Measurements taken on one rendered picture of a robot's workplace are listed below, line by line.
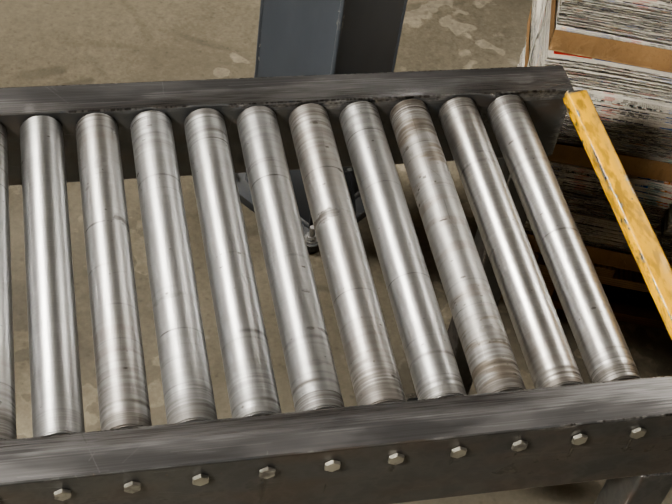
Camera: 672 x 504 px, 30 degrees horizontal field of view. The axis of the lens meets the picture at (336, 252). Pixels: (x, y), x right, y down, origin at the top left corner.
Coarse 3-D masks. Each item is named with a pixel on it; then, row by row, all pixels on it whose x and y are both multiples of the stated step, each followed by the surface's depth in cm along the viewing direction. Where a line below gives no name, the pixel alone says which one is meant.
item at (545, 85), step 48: (0, 96) 149; (48, 96) 150; (96, 96) 151; (144, 96) 152; (192, 96) 153; (240, 96) 154; (288, 96) 155; (336, 96) 156; (384, 96) 157; (432, 96) 158; (480, 96) 160; (528, 96) 161; (240, 144) 158; (288, 144) 160; (336, 144) 161
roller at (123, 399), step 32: (96, 128) 147; (96, 160) 144; (96, 192) 141; (96, 224) 138; (128, 224) 141; (96, 256) 135; (128, 256) 136; (96, 288) 132; (128, 288) 133; (96, 320) 130; (128, 320) 130; (96, 352) 128; (128, 352) 127; (128, 384) 124; (128, 416) 122
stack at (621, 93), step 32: (544, 0) 222; (576, 0) 191; (608, 0) 190; (640, 0) 189; (544, 32) 208; (576, 32) 196; (608, 32) 194; (640, 32) 194; (544, 64) 201; (576, 64) 199; (608, 64) 199; (608, 96) 203; (640, 96) 202; (608, 128) 209; (640, 128) 207; (576, 192) 221; (640, 192) 218; (576, 224) 226; (608, 224) 225; (640, 288) 235; (640, 320) 242
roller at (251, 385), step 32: (192, 128) 150; (224, 128) 152; (192, 160) 148; (224, 160) 147; (224, 192) 143; (224, 224) 140; (224, 256) 137; (224, 288) 134; (256, 288) 136; (224, 320) 132; (256, 320) 132; (224, 352) 130; (256, 352) 129; (256, 384) 126
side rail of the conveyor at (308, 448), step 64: (576, 384) 130; (640, 384) 131; (0, 448) 118; (64, 448) 118; (128, 448) 119; (192, 448) 120; (256, 448) 121; (320, 448) 122; (384, 448) 123; (448, 448) 126; (512, 448) 127; (576, 448) 131; (640, 448) 133
